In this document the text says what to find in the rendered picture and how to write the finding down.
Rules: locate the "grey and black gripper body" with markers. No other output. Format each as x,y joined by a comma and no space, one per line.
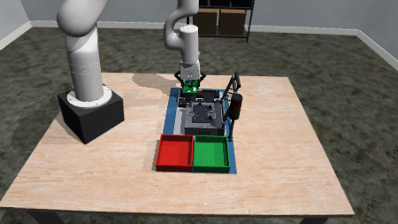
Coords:
190,71

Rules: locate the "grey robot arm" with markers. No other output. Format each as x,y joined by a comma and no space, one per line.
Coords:
77,19

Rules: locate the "green circuit board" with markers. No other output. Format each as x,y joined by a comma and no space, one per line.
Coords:
190,86

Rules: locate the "red bin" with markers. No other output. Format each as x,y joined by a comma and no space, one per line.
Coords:
175,153

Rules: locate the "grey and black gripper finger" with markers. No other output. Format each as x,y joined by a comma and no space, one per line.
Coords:
203,76
176,75

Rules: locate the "green bin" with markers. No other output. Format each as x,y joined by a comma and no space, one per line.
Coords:
211,154

